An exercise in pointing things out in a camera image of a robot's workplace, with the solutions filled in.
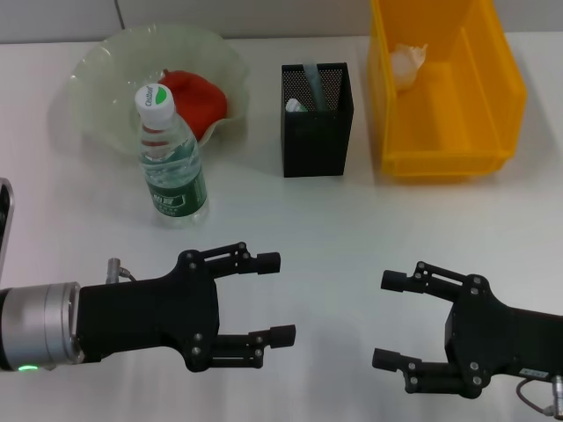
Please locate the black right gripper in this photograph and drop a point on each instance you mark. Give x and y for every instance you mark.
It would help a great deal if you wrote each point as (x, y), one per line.
(506, 343)

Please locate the yellow plastic storage bin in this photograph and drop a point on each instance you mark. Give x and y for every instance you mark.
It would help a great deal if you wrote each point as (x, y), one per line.
(440, 132)

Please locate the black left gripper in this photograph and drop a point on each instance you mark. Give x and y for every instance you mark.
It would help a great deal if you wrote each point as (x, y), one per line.
(145, 316)

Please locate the white paper ball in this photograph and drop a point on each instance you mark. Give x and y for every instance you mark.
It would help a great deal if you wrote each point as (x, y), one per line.
(404, 66)

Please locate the clear pen with grey end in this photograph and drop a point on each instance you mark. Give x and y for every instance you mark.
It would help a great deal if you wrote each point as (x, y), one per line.
(316, 88)

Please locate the clear water bottle green label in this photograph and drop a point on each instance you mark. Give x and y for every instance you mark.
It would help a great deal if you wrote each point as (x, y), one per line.
(176, 189)

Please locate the mint green utility knife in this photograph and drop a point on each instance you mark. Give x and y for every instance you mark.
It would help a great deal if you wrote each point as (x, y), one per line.
(294, 105)

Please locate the red-orange mandarin orange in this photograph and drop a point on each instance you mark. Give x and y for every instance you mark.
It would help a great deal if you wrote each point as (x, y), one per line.
(202, 101)

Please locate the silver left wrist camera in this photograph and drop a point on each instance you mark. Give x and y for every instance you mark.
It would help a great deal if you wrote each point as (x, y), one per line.
(5, 228)

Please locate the pale green glass fruit plate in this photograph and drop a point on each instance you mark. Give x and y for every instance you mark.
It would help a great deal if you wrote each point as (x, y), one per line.
(110, 57)

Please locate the black mesh pen holder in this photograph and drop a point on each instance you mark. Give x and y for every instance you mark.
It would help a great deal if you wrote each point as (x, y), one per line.
(316, 145)

